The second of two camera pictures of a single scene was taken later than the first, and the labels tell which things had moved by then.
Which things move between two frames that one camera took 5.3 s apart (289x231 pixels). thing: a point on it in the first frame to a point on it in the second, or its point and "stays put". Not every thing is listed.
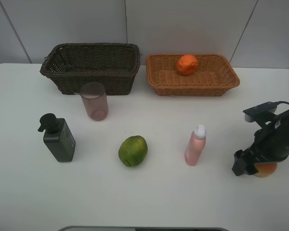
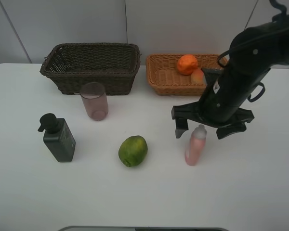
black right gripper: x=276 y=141 to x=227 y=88
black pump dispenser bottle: x=58 y=136 stays put
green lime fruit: x=133 y=150 stays put
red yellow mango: x=265 y=169 to x=197 y=77
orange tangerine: x=187 y=65 stays put
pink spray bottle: x=195 y=145 stays put
